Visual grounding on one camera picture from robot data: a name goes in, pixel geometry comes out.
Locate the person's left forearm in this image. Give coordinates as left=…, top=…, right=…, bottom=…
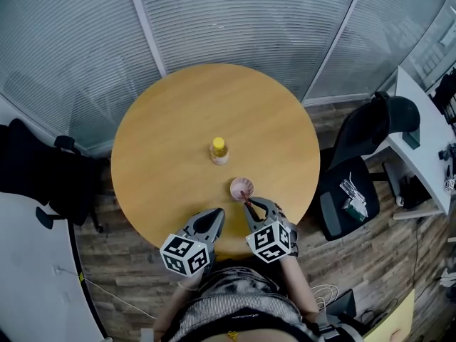
left=152, top=271, right=203, bottom=334

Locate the dark green box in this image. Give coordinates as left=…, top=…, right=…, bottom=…
left=403, top=129, right=422, bottom=152

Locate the person's right forearm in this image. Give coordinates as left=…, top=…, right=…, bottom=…
left=279, top=254, right=321, bottom=322

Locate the black office chair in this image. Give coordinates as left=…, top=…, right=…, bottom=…
left=0, top=118, right=105, bottom=234
left=318, top=90, right=423, bottom=242

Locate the yellow-capped drink bottle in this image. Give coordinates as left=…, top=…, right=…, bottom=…
left=209, top=137, right=230, bottom=167

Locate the yellow board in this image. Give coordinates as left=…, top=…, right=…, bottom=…
left=362, top=288, right=417, bottom=342

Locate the coiled white cable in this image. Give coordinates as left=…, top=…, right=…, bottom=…
left=309, top=283, right=340, bottom=314

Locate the green and white box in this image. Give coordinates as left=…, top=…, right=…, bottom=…
left=341, top=197, right=369, bottom=222

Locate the person's grey patterned clothing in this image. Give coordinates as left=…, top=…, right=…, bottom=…
left=160, top=265, right=323, bottom=342

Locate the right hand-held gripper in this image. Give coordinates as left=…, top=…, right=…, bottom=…
left=243, top=197, right=299, bottom=265

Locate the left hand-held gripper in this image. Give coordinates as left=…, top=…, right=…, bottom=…
left=160, top=207, right=226, bottom=276

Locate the black bag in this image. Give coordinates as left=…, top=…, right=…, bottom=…
left=432, top=71, right=456, bottom=125

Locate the clear plastic packaging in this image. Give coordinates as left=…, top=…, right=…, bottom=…
left=338, top=171, right=368, bottom=207

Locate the thin white cable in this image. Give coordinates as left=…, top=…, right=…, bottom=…
left=53, top=264, right=158, bottom=321

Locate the white curved desk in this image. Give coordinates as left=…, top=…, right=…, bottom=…
left=386, top=65, right=456, bottom=217
left=0, top=190, right=108, bottom=342

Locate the dark red pen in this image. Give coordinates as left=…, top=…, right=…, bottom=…
left=239, top=190, right=256, bottom=217

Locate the pink pen holder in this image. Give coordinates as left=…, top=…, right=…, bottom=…
left=229, top=176, right=255, bottom=202

